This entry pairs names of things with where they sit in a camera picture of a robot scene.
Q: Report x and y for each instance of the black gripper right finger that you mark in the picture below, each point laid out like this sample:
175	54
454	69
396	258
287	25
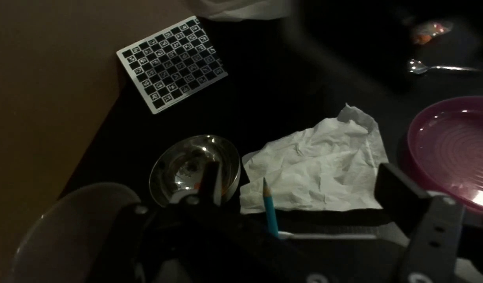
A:
430	236

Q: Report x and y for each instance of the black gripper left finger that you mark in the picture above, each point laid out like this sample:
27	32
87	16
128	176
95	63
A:
147	245

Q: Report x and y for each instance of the blue pencil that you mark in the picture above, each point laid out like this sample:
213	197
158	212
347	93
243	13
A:
271	209

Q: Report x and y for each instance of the dark translucent tumbler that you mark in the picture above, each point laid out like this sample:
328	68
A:
68	230

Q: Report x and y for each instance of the purple plate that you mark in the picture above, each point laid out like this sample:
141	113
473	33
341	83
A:
455	151

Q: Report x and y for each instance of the small metal bowl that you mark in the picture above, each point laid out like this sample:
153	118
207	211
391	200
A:
186	165

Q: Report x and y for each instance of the crumpled white napkin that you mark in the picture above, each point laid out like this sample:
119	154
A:
314	167

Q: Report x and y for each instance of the metal spoon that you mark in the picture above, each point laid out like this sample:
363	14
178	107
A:
435	66

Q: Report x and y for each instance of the black white checkerboard card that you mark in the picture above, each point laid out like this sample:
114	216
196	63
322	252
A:
171	63

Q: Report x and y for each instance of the clear plastic wrapper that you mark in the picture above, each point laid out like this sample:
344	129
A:
432	32

